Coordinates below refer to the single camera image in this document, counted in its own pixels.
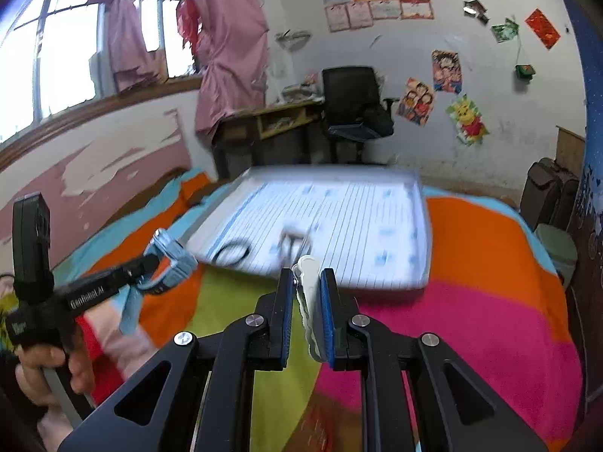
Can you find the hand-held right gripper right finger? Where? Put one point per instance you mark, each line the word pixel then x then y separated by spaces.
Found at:
pixel 328 320

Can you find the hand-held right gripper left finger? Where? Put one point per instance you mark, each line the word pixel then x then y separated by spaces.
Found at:
pixel 284 320

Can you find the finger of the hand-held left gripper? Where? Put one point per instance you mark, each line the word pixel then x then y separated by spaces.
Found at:
pixel 136 270

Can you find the white hair claw clip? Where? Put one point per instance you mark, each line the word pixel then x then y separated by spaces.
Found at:
pixel 308 301

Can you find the light blue wrist watch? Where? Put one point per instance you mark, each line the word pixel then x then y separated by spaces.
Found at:
pixel 172 259

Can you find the grey tray with grid paper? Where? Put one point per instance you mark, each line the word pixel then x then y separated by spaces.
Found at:
pixel 339 221

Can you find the person's left hand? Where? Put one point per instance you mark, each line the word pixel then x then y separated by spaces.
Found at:
pixel 77 369

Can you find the pink cloth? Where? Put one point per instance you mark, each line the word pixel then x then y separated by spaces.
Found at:
pixel 122 343

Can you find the colourful striped blanket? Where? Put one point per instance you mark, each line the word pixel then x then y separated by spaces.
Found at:
pixel 471 301

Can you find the dark wooden desk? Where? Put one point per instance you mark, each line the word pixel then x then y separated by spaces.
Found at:
pixel 264 127

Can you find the barred window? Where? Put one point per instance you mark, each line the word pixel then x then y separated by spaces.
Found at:
pixel 61 56

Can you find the black office chair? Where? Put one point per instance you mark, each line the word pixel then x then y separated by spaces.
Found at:
pixel 351 99

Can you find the stack of papers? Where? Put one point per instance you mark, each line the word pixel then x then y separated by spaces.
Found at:
pixel 301 90

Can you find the pink curtain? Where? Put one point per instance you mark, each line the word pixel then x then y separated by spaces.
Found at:
pixel 127 33
pixel 226 47

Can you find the green stool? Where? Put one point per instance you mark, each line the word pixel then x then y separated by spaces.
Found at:
pixel 558 249

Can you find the brown suitcase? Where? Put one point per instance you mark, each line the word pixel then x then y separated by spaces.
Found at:
pixel 549 193

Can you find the red hanging cloth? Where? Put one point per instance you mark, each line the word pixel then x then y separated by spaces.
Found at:
pixel 188 19

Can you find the wooden board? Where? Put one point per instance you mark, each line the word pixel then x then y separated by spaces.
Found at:
pixel 570 150

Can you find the green hanging pouch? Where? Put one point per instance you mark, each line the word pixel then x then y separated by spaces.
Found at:
pixel 525 71

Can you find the blue starry hanging cloth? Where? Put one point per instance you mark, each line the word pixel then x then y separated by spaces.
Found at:
pixel 589 103

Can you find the cartoon family wall poster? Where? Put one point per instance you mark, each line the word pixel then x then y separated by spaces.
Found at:
pixel 417 102

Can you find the yellow bear wall poster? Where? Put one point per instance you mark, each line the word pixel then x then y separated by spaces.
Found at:
pixel 468 120

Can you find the cartoon fighter wall poster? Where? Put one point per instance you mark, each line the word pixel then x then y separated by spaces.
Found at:
pixel 447 71

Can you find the small wall shelf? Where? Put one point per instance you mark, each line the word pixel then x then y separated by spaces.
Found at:
pixel 292 38

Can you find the green paper wall decoration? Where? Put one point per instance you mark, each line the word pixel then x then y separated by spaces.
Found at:
pixel 505 30

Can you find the small dark wall ornament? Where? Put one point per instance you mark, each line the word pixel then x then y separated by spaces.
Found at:
pixel 476 10

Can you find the red paper wall decoration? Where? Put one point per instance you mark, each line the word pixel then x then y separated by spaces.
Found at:
pixel 542 28

